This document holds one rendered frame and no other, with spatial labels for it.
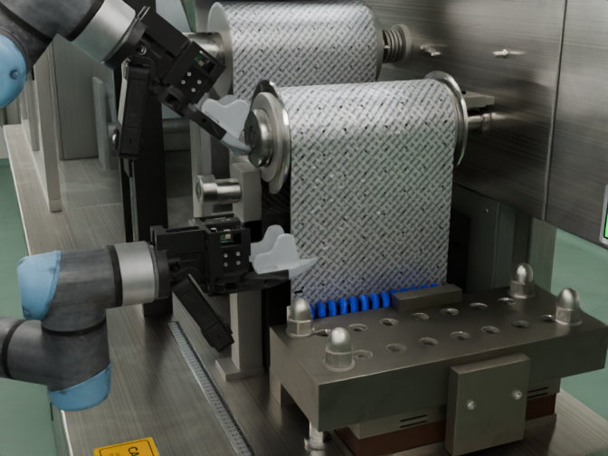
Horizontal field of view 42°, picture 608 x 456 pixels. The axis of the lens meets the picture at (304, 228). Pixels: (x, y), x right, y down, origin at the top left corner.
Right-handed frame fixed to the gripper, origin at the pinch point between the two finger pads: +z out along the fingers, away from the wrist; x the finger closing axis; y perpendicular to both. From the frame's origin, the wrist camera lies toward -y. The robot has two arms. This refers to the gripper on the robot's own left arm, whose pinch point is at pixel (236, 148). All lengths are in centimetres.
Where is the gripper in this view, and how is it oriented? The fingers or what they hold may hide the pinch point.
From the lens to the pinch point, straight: 104.2
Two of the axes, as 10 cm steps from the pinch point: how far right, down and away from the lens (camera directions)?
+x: -3.7, -2.9, 8.8
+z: 7.1, 5.2, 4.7
